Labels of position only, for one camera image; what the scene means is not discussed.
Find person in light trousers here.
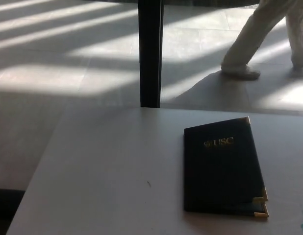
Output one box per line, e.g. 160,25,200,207
220,0,303,81

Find dark diary with gold corners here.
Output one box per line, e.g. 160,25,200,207
183,116,270,219

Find black vertical window post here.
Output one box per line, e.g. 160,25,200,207
137,0,165,109

